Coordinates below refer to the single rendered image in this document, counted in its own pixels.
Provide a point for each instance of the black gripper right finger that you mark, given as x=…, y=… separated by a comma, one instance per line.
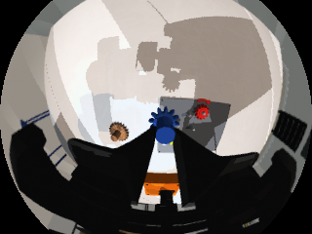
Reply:
x=199, y=169

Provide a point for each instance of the blue gear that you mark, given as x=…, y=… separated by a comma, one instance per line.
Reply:
x=165, y=124

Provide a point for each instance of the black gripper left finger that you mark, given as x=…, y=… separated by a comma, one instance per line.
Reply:
x=130, y=162

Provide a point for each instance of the brown gear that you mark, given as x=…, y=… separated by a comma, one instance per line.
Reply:
x=118, y=132

